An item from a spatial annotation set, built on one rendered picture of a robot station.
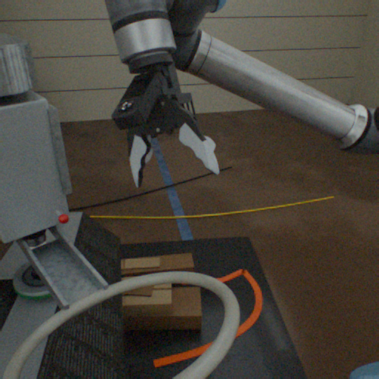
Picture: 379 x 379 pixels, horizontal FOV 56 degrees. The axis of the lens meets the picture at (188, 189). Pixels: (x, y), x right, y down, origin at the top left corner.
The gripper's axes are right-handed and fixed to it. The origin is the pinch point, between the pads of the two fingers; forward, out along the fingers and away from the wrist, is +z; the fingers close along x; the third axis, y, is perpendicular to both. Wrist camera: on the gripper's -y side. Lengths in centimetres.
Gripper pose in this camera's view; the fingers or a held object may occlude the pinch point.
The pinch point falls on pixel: (174, 183)
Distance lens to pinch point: 58.5
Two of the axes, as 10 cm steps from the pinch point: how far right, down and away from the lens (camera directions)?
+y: 4.0, -2.7, 8.8
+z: 2.4, 9.5, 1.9
